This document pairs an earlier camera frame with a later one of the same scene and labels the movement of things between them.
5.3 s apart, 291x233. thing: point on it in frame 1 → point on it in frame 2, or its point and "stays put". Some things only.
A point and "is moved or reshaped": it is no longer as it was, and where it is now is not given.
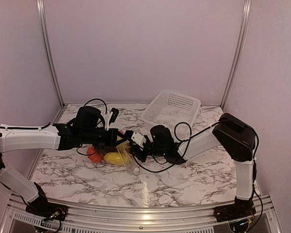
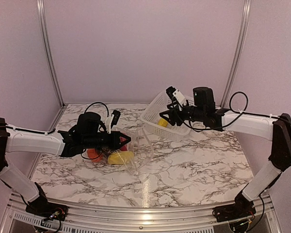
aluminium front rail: (16, 217) stays put
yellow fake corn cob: (124, 147) → (162, 122)
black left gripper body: (92, 139) stays put
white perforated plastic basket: (174, 109) stays put
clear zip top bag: (121, 155) is moved or reshaped
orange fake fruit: (96, 158) stays put
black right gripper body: (159, 150) → (182, 119)
